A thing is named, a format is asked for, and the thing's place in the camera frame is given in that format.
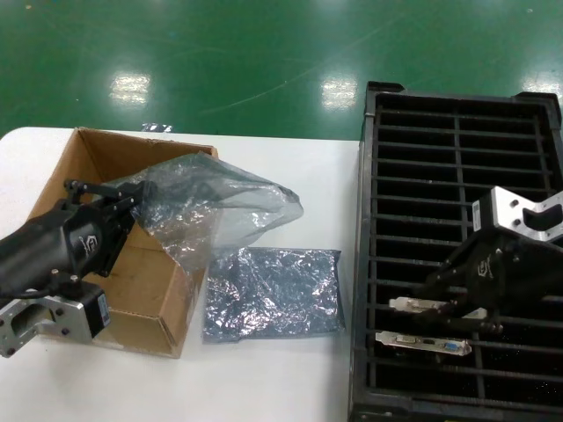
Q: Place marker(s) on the graphics card with blue port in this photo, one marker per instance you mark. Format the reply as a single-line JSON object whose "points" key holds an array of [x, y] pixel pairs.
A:
{"points": [[396, 340]]}

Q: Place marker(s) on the translucent grey antistatic bag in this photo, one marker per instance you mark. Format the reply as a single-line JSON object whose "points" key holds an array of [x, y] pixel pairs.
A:
{"points": [[211, 202]]}

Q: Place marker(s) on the striped floor marker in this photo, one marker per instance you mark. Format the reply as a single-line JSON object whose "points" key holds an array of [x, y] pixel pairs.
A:
{"points": [[156, 128]]}

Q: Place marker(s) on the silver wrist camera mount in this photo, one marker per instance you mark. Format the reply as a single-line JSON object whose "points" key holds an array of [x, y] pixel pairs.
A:
{"points": [[506, 211], [66, 321]]}

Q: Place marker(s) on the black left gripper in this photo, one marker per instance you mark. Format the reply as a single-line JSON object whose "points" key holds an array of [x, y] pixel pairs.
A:
{"points": [[66, 242]]}

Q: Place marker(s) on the black slotted plastic container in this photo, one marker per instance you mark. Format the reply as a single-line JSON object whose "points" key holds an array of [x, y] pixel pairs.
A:
{"points": [[363, 198]]}

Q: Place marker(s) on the brown cardboard box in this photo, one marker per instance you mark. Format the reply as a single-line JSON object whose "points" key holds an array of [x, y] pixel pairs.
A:
{"points": [[141, 285]]}

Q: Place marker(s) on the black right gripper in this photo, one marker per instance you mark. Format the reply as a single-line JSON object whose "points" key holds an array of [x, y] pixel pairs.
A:
{"points": [[514, 272]]}

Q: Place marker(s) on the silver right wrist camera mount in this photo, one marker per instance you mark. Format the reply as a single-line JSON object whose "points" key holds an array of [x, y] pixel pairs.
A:
{"points": [[506, 211]]}

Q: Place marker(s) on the graphics card with silver bracket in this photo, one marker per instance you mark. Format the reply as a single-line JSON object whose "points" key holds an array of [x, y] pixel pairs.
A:
{"points": [[404, 303]]}

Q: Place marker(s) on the flat crinkled antistatic bag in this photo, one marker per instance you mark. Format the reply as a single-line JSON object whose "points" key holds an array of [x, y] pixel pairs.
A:
{"points": [[272, 299]]}

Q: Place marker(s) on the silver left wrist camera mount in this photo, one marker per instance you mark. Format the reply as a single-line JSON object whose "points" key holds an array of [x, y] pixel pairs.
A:
{"points": [[66, 321]]}

